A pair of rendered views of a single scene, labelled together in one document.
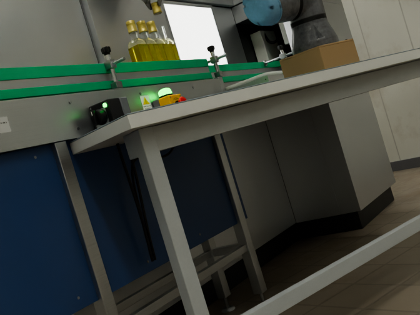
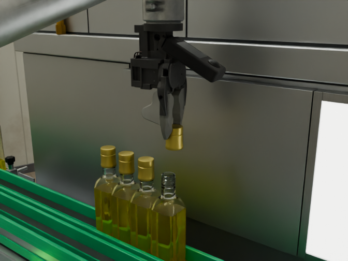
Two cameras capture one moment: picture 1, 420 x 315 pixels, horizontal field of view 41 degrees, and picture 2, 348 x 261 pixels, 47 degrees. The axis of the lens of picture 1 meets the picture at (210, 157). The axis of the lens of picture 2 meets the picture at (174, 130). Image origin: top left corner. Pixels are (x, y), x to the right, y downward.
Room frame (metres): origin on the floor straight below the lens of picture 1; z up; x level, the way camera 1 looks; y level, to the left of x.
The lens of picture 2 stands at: (2.26, -0.71, 1.46)
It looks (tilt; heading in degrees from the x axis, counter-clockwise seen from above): 17 degrees down; 93
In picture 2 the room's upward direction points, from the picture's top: straight up
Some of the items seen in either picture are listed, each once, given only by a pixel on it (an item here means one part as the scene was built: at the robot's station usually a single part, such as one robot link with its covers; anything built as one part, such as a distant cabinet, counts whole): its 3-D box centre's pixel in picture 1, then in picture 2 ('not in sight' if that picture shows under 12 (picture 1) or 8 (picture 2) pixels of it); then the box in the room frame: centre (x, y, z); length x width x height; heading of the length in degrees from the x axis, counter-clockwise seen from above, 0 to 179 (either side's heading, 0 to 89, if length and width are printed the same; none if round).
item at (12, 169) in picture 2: not in sight; (17, 174); (1.69, 0.48, 0.94); 0.07 x 0.04 x 0.13; 56
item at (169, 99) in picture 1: (170, 108); not in sight; (1.81, 0.08, 0.79); 0.07 x 0.07 x 0.07; 56
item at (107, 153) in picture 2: (131, 27); (108, 156); (2.07, 0.14, 1.14); 0.04 x 0.04 x 0.04
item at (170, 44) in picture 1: (172, 64); (168, 242); (2.21, 0.04, 0.99); 0.06 x 0.06 x 0.21; 57
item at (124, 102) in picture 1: (111, 115); not in sight; (1.57, 0.23, 0.79); 0.08 x 0.08 x 0.08; 56
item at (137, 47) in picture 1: (143, 66); (111, 217); (2.07, 0.14, 0.99); 0.06 x 0.06 x 0.21; 55
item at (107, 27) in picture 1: (166, 37); (297, 174); (2.46, 0.03, 1.15); 0.90 x 0.03 x 0.34; 146
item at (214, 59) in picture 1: (210, 63); not in sight; (2.20, -0.11, 0.95); 0.17 x 0.03 x 0.12; 56
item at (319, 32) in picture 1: (312, 34); not in sight; (1.79, -0.43, 0.88); 0.15 x 0.15 x 0.10
